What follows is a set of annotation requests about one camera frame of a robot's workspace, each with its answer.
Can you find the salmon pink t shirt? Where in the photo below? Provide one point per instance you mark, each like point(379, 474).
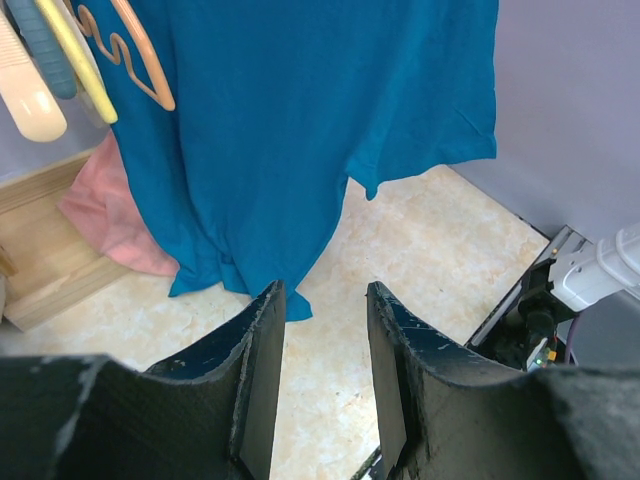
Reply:
point(100, 206)

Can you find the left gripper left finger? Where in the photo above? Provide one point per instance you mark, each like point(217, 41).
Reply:
point(206, 412)

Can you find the yellow plastic hanger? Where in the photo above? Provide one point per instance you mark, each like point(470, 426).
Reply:
point(80, 61)

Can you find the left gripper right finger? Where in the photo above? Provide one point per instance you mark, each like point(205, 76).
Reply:
point(446, 412)

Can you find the orange plastic hanger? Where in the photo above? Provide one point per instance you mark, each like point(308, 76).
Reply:
point(117, 51)

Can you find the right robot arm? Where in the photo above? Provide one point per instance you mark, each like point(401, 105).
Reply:
point(562, 286)

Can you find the wooden clothes rack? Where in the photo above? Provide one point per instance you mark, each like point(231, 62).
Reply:
point(51, 267)

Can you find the teal blue t shirt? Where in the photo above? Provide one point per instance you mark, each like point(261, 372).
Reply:
point(278, 105)

